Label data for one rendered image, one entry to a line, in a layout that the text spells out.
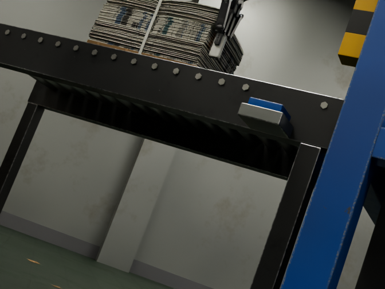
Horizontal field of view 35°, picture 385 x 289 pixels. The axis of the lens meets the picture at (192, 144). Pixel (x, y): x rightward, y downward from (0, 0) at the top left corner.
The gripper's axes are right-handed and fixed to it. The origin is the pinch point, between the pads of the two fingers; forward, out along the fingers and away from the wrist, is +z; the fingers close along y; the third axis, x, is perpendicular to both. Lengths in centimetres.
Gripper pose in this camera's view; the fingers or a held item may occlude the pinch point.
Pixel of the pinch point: (217, 46)
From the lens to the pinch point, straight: 175.5
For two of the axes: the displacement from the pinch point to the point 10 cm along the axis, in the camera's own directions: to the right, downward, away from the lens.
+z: -3.5, 9.2, -1.6
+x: 8.6, 2.5, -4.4
